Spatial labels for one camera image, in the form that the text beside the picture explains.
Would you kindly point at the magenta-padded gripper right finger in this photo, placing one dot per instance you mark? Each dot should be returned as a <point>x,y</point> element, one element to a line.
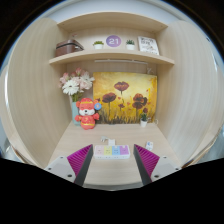
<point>160,168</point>

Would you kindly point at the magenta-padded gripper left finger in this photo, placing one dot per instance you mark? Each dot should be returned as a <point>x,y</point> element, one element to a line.
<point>63,168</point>

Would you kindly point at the small plant in white pot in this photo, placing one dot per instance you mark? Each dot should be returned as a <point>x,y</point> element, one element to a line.
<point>143,122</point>

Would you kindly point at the white pastel-coloured power strip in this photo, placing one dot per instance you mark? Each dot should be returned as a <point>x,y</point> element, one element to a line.
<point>111,151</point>

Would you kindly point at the white plug adapter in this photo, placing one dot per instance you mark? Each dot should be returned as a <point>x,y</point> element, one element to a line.
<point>111,142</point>

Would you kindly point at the teal vase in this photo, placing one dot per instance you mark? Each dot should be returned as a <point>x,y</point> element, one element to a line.
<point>74,113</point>

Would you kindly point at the red plush toy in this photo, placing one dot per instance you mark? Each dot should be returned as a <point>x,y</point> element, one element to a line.
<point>87,116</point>

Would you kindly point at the pink and white flower bouquet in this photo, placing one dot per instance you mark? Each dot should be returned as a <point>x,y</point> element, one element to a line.
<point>75,85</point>

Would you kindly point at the yellow poppy painting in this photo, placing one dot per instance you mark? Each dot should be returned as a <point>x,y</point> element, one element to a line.
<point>128,83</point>

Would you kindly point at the white light bar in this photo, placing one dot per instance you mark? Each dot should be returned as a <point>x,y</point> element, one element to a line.
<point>120,61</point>

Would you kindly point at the wooden shelf unit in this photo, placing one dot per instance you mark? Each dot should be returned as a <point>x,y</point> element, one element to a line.
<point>110,56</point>

